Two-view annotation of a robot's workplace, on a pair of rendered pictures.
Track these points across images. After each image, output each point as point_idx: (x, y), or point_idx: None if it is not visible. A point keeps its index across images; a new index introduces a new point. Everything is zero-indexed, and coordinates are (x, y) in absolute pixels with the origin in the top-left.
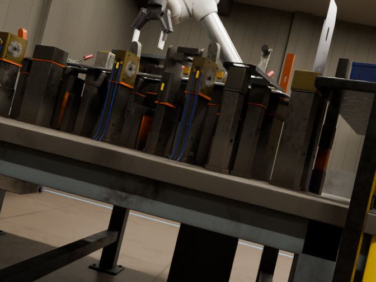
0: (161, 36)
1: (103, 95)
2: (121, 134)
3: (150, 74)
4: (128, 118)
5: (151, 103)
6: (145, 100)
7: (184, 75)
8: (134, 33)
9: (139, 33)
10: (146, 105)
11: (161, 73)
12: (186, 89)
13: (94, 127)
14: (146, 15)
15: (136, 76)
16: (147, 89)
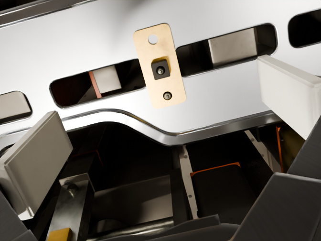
0: (14, 145)
1: (299, 39)
2: None
3: (31, 18)
4: None
5: (201, 158)
6: (224, 155)
7: (68, 224)
8: (299, 73)
9: (303, 132)
10: (216, 150)
11: (184, 208)
12: None
13: (262, 27)
14: (262, 198)
15: (187, 74)
16: (230, 167)
